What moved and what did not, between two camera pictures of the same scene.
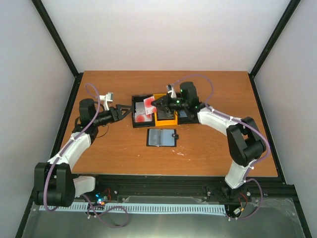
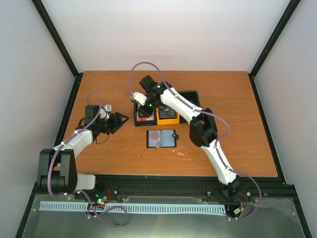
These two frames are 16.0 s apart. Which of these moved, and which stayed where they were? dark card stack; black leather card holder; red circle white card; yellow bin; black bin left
Moved: red circle white card
Stayed: black bin left; dark card stack; yellow bin; black leather card holder
